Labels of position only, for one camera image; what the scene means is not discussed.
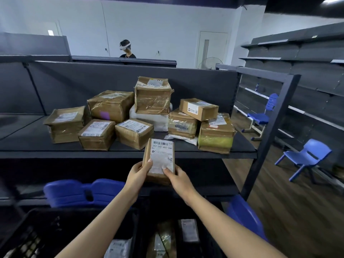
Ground white padded parcel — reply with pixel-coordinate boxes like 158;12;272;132
129;103;173;132

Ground grey shelf unit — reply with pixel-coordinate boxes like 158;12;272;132
0;32;177;68

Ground black plastic crate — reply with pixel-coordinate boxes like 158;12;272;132
136;197;229;258
0;207;139;258

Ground person's left hand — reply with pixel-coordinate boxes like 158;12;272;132
124;159;153;202

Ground brown taped parcel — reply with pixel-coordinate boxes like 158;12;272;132
146;221;177;258

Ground person's left forearm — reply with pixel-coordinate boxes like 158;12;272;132
55;189;139;258

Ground person's right hand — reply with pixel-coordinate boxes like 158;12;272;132
162;165;199;206

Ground dark grey metal shelf rack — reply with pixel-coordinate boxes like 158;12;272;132
0;55;301;206

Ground standing fan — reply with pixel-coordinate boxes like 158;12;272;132
200;56;224;70

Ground white mailer parcel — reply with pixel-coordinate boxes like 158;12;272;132
104;237;133;258

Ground small cardboard box white label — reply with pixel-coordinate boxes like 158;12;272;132
142;138;176;186

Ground grey wall shelving unit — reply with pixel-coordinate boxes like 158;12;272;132
233;22;344;189

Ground dark parcel with white label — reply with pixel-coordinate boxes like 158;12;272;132
178;218;200;243

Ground pile of brown taped parcels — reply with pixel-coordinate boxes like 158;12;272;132
43;76;237;154

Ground person's right forearm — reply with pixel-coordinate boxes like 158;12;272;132
185;193;286;258

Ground white door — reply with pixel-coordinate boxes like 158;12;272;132
196;31;228;70

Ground blue plastic chair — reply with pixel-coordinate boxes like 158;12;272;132
226;194;269;243
43;178;126;209
275;139;333;185
241;93;279;141

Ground flat white plastic mailer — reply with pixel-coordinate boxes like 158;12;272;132
164;134;199;145

